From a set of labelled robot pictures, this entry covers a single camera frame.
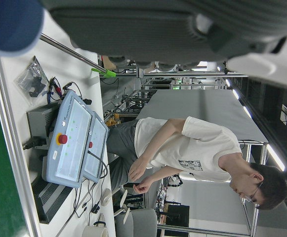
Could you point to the person in white t-shirt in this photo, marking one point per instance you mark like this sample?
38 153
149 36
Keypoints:
195 143

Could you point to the aluminium profile frame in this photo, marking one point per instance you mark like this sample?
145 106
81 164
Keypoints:
182 74

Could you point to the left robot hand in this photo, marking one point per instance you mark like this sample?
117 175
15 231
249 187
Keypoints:
145 29

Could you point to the small grey teach pendant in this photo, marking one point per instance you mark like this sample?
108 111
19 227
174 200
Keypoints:
96 148

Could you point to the white tape roll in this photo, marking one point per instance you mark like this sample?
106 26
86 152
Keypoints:
94 232

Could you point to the grey backdrop panel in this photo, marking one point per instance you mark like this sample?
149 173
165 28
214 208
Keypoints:
195 106

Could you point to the red and blue clip leads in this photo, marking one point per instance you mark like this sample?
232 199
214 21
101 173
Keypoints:
55 89

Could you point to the green plastic clip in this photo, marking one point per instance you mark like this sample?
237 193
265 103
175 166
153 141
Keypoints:
108 73

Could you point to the plastic bag of black parts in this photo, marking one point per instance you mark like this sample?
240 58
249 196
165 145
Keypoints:
32 79

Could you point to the grey office chair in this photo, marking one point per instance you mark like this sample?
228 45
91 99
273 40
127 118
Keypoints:
138 222

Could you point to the large grey teach pendant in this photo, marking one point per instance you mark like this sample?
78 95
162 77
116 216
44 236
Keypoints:
69 138

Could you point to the black power adapter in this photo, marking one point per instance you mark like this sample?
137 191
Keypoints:
95 209

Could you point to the black ribbed heatsink box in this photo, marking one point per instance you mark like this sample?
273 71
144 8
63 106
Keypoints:
52 197

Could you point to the green belt conveyor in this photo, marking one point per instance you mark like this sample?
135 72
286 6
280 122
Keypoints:
0 160

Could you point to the black monitor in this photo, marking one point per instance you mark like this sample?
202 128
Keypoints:
177 216

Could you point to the grey metal box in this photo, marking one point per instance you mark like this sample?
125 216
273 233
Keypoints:
38 118

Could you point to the blue plastic cup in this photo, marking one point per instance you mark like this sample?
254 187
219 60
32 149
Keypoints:
10 22

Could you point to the silver metal rod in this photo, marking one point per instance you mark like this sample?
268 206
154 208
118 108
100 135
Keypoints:
66 50

